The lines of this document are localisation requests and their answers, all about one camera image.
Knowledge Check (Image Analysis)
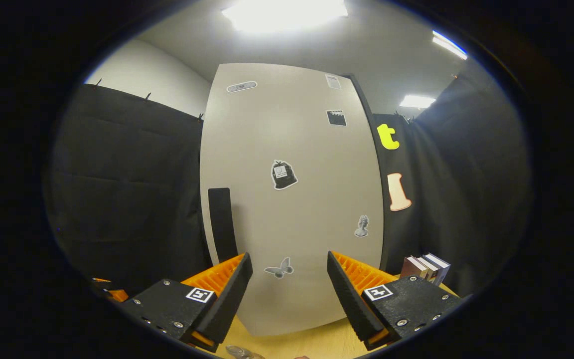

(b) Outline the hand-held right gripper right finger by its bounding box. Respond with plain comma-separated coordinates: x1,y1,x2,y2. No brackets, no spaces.
327,250,467,351

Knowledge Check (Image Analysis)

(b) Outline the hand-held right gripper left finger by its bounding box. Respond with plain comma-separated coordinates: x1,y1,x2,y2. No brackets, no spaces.
118,252,254,354

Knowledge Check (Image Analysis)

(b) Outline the black cabinet door handle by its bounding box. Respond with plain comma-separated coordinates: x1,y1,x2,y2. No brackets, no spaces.
208,187,239,263

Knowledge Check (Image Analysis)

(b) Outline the white cabinet door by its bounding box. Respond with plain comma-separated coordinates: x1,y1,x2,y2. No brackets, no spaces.
200,62,385,337

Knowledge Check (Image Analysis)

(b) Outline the grey cabinet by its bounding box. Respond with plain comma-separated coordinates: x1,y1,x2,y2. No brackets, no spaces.
342,74,392,274

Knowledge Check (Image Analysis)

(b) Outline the blue grey book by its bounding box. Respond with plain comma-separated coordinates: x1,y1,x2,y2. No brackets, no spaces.
424,253,451,286

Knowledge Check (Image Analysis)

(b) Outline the black backdrop cloth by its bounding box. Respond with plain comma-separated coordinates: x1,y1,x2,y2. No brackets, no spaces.
43,65,534,300

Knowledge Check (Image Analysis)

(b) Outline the ceiling light panel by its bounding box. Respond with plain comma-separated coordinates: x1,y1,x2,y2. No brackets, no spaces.
399,95,437,109
432,30,468,60
222,0,348,33

